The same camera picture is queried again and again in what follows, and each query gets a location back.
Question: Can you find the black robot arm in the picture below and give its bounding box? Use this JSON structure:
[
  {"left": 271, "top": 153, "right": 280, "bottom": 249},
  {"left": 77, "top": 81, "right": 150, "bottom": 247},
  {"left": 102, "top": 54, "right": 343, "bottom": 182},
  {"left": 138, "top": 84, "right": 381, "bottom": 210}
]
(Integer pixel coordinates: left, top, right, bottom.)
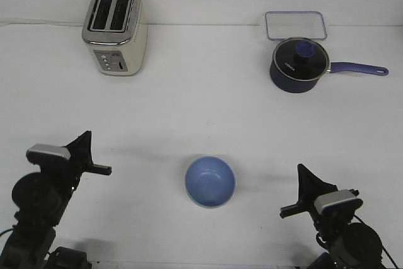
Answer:
[
  {"left": 280, "top": 163, "right": 383, "bottom": 268},
  {"left": 1, "top": 130, "right": 112, "bottom": 268}
]

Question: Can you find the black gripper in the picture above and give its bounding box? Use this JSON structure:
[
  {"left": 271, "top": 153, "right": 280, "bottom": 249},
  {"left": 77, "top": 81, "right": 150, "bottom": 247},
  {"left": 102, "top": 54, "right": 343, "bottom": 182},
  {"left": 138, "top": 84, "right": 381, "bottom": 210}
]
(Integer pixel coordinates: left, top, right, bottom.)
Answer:
[
  {"left": 39, "top": 130, "right": 112, "bottom": 193},
  {"left": 280, "top": 163, "right": 360, "bottom": 238}
]

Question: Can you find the clear blue-rimmed container lid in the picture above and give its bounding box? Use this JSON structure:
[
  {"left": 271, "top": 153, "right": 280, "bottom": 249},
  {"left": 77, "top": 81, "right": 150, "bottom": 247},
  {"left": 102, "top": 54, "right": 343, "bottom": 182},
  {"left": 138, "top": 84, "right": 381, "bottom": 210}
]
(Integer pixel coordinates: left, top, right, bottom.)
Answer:
[{"left": 264, "top": 11, "right": 327, "bottom": 41}]

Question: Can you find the white toaster power cord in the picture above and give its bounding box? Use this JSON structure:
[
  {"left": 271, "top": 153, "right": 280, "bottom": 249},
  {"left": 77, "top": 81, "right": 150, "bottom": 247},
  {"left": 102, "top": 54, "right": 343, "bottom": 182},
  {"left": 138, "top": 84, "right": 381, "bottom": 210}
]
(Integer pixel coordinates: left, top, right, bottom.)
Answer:
[{"left": 0, "top": 20, "right": 86, "bottom": 28}]

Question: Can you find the dark blue saucepan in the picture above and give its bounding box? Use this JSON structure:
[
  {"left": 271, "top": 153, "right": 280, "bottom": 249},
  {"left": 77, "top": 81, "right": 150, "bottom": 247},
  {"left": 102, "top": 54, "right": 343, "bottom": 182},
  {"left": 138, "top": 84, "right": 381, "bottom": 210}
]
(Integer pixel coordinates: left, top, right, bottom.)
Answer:
[{"left": 270, "top": 62, "right": 389, "bottom": 93}]

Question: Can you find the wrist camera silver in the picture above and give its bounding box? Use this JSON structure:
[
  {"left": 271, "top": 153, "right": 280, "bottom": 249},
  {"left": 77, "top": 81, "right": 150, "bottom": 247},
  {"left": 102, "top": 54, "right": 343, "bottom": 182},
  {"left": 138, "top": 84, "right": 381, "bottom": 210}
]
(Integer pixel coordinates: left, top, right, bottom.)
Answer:
[
  {"left": 26, "top": 144, "right": 71, "bottom": 165},
  {"left": 314, "top": 190, "right": 363, "bottom": 217}
]

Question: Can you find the glass pot lid blue knob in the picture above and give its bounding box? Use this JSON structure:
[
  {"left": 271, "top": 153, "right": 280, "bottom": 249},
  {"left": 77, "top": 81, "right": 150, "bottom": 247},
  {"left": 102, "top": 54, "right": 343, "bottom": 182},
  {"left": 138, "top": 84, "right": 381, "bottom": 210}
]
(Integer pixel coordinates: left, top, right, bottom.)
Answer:
[{"left": 273, "top": 37, "right": 330, "bottom": 81}]

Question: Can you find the cream and steel toaster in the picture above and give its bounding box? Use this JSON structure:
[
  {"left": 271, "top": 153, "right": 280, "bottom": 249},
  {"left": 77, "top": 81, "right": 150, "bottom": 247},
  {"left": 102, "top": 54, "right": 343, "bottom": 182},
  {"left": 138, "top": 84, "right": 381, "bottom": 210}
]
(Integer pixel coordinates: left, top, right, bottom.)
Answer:
[{"left": 82, "top": 0, "right": 147, "bottom": 76}]

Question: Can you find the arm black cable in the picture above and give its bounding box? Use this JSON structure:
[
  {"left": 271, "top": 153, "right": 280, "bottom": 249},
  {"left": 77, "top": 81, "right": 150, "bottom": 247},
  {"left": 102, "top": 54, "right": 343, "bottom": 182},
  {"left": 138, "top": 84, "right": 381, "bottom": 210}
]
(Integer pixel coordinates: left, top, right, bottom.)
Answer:
[{"left": 352, "top": 215, "right": 399, "bottom": 269}]

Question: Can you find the blue bowl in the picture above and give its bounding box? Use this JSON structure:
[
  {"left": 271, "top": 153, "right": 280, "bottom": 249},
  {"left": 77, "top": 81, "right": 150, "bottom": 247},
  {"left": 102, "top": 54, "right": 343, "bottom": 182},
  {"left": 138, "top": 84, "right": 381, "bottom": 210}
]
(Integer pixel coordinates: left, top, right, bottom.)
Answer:
[{"left": 184, "top": 156, "right": 236, "bottom": 209}]

